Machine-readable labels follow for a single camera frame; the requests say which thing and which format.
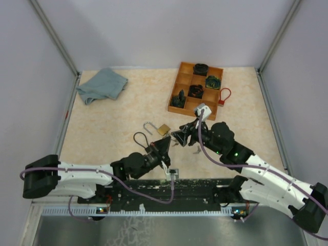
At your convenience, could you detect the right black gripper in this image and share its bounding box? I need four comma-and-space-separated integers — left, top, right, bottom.
172, 117, 224, 155

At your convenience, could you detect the white toothed cable duct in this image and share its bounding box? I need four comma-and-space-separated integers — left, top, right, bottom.
42, 204, 250, 217

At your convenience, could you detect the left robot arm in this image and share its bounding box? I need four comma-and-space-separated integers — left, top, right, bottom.
20, 136, 171, 203

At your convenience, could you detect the black red coiled strap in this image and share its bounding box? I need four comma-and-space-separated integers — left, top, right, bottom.
188, 84, 205, 98

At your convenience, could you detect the green yellow coiled strap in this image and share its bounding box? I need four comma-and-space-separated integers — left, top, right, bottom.
205, 75, 221, 90

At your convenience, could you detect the wooden compartment tray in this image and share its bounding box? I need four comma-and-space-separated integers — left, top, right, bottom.
167, 62, 223, 120

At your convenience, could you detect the black cable lock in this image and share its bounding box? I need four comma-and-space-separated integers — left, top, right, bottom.
133, 132, 151, 153

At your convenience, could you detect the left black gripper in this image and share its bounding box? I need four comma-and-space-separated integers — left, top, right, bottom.
134, 136, 172, 180

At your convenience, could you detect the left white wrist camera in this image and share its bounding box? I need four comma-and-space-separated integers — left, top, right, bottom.
161, 161, 179, 181

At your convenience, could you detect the brass padlock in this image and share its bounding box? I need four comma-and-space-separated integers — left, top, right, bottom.
143, 121, 171, 136

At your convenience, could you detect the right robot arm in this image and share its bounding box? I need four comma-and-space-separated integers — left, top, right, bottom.
172, 120, 327, 233

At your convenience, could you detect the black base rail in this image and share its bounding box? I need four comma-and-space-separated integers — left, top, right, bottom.
77, 178, 244, 205

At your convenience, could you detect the blue folded cloth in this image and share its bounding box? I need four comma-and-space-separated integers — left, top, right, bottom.
76, 68, 128, 105

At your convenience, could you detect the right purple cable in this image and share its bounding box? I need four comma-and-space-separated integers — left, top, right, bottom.
198, 109, 328, 241

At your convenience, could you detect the red cable lock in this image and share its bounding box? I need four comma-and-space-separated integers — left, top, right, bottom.
218, 88, 232, 107

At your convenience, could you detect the dark crumpled strap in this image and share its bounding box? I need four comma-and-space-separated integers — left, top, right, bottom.
171, 89, 187, 108

